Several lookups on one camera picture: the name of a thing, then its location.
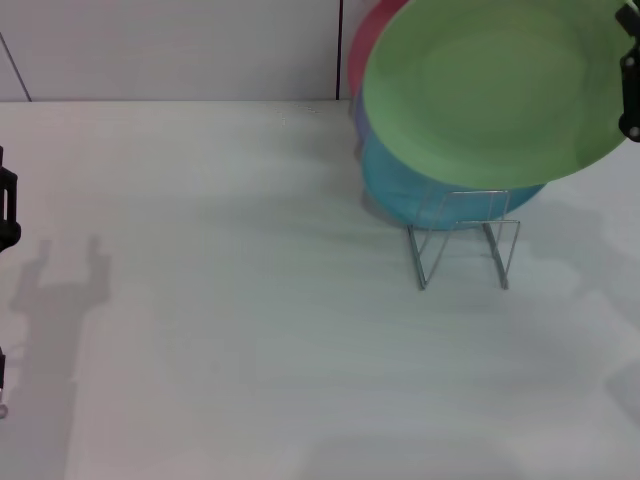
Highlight metal wire plate rack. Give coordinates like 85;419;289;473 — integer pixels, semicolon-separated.
407;189;522;291

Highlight green plate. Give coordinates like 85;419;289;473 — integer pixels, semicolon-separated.
362;0;636;187

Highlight blue plate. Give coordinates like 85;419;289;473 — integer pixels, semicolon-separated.
360;130;547;232

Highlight red plate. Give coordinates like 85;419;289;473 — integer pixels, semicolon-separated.
348;2;406;101

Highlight purple plate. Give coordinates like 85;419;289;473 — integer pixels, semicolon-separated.
351;89;374;139

